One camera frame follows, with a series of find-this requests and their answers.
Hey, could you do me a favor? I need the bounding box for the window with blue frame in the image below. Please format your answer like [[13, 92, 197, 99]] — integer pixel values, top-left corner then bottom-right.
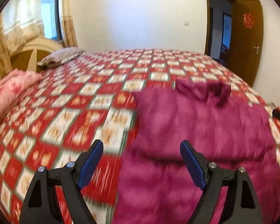
[[41, 0, 61, 41]]

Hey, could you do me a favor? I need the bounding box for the grey striped pillow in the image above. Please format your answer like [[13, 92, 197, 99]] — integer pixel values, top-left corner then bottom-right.
[[37, 47, 85, 69]]

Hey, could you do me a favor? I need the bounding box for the brown wooden door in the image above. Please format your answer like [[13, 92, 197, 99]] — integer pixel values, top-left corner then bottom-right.
[[205, 0, 264, 86]]

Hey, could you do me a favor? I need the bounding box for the red patchwork bear bedspread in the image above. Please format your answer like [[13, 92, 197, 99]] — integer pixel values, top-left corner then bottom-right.
[[0, 50, 280, 223]]

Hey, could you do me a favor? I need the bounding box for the pink floral pillow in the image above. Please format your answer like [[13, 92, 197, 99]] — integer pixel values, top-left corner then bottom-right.
[[0, 69, 43, 123]]

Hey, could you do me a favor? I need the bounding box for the magenta quilted down jacket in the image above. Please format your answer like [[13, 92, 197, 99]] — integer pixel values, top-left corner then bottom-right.
[[113, 80, 280, 223]]

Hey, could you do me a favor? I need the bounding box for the cream wooden headboard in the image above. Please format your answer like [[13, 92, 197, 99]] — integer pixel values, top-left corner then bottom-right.
[[0, 37, 63, 81]]

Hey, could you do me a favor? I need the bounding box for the beige patterned curtain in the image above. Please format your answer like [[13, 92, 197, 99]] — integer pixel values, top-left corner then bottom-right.
[[0, 0, 78, 75]]

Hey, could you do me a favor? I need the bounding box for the red door decoration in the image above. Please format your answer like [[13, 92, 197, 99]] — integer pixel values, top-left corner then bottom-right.
[[243, 13, 254, 29]]

